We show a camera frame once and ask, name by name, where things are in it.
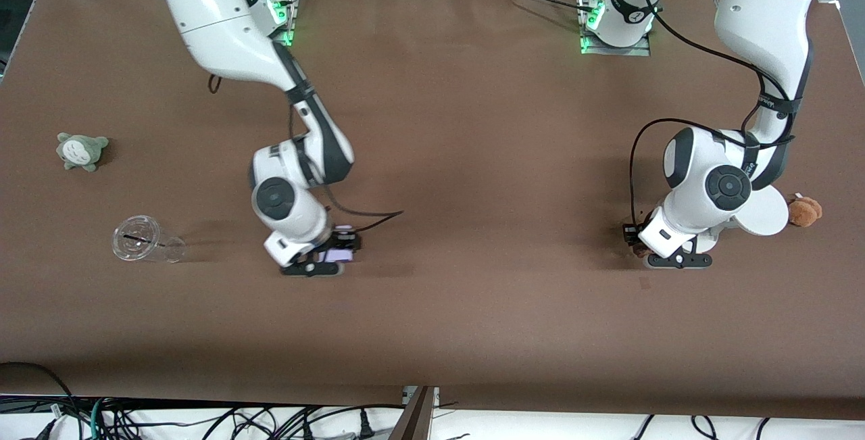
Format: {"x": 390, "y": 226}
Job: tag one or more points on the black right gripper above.
{"x": 342, "y": 240}

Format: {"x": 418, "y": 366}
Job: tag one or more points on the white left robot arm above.
{"x": 763, "y": 14}

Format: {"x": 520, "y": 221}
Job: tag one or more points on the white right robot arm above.
{"x": 223, "y": 28}

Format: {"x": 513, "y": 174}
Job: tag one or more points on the brown table cover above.
{"x": 473, "y": 318}

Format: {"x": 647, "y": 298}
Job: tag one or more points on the brown plush toy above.
{"x": 804, "y": 212}

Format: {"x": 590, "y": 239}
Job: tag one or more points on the black power plug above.
{"x": 365, "y": 426}

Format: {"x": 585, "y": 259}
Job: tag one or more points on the clear plastic cup with lid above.
{"x": 137, "y": 238}

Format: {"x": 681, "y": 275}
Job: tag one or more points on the black straw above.
{"x": 135, "y": 237}

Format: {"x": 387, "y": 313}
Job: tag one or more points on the green grey plush toy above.
{"x": 81, "y": 151}

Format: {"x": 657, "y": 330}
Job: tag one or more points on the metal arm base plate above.
{"x": 638, "y": 50}
{"x": 289, "y": 28}

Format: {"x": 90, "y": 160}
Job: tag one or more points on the metal post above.
{"x": 413, "y": 420}

